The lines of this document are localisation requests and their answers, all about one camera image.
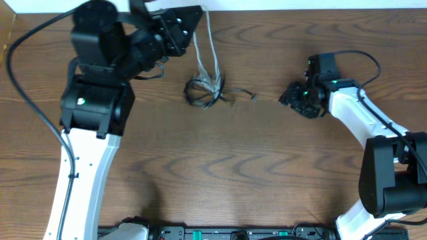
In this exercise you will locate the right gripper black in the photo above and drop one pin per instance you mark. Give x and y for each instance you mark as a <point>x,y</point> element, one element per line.
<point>290,96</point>

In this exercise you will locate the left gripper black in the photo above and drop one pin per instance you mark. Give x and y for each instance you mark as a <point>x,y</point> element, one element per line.
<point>172,34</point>

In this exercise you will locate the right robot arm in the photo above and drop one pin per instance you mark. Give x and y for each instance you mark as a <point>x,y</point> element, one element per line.
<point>392,181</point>

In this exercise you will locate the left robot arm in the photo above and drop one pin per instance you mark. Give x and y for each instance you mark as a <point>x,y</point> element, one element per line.
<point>112,49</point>

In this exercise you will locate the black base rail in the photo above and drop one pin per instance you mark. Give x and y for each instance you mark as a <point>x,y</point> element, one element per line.
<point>140,228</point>

